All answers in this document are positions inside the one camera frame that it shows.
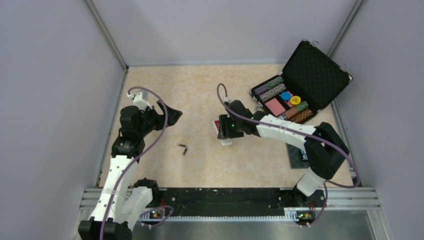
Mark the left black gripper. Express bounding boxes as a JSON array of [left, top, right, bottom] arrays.
[[137, 99, 182, 137]]

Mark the white remote control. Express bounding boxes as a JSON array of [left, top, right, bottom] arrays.
[[212, 120, 233, 146]]

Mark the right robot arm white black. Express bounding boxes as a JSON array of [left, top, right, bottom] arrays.
[[220, 100, 349, 206]]

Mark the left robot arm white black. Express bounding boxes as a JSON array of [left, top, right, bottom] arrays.
[[78, 101, 183, 240]]

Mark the pink card deck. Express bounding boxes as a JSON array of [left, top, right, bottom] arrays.
[[265, 98, 286, 117]]

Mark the blue round chip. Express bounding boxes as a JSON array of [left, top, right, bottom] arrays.
[[280, 91, 293, 102]]

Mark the yellow round chip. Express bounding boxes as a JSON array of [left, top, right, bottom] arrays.
[[289, 95, 302, 105]]

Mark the blue owl toy figure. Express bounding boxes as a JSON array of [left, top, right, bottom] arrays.
[[300, 150, 309, 161]]

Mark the black poker chip case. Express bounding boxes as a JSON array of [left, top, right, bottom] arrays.
[[249, 39, 353, 124]]

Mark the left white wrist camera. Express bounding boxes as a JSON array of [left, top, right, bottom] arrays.
[[127, 90, 152, 111]]

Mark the black mounting rail base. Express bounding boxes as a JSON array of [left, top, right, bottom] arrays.
[[148, 187, 325, 217]]

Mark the black studded base plate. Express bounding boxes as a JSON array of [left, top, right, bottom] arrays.
[[286, 144, 309, 169]]

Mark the aluminium frame rail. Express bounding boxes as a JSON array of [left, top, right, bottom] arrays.
[[79, 187, 382, 223]]

